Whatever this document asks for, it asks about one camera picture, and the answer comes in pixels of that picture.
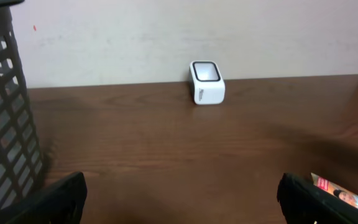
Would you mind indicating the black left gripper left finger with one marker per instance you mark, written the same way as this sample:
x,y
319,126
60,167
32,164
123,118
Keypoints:
x,y
60,202

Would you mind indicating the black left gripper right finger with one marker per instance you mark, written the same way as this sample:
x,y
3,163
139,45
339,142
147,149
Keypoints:
x,y
303,202

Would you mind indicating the yellow snack bag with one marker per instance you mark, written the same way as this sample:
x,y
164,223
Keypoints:
x,y
335,190

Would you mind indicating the white barcode scanner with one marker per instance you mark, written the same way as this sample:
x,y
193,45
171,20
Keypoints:
x,y
206,83

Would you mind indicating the grey plastic basket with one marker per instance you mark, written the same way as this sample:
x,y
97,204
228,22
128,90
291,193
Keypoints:
x,y
21,161

